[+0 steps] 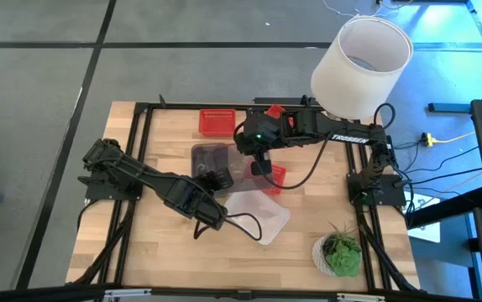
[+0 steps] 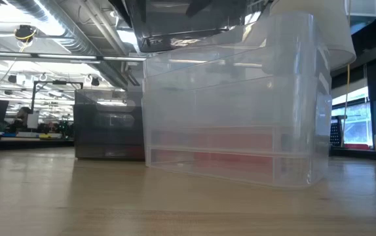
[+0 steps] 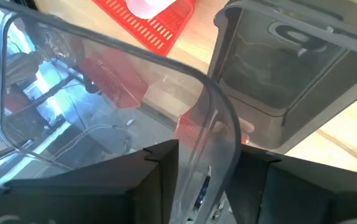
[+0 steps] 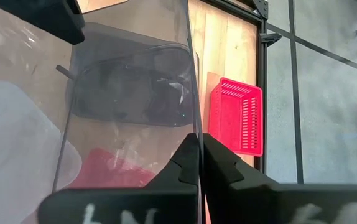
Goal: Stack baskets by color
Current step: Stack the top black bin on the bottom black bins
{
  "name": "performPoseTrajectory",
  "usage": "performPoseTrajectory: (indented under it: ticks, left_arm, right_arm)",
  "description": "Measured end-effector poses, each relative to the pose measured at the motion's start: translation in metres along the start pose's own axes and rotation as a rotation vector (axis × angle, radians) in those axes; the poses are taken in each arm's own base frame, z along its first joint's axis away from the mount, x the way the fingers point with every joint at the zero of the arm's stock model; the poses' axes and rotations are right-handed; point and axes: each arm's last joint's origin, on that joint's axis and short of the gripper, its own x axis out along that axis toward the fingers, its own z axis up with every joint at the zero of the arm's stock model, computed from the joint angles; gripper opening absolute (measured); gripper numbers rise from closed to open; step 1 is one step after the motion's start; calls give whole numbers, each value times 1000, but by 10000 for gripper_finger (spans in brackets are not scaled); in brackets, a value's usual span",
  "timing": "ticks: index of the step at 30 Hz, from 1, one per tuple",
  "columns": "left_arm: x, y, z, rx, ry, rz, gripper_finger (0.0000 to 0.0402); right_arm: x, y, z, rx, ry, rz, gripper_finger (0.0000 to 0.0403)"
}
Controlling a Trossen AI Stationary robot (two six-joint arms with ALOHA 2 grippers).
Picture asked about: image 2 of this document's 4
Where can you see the red plastic basket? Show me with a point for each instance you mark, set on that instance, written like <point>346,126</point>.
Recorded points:
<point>234,141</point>

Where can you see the long horizontal light bar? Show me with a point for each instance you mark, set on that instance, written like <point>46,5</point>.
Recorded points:
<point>63,56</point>

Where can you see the black perforated panel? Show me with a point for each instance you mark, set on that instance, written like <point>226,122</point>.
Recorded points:
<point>336,131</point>

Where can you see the dark background desk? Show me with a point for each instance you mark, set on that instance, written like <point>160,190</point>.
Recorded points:
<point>27,142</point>

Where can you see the person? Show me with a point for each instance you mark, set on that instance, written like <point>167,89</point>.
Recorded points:
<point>23,118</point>

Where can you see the white hanging box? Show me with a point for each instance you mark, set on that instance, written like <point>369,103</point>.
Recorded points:
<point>361,8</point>

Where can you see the black background station frame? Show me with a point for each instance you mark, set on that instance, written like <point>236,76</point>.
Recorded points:
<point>58,82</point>

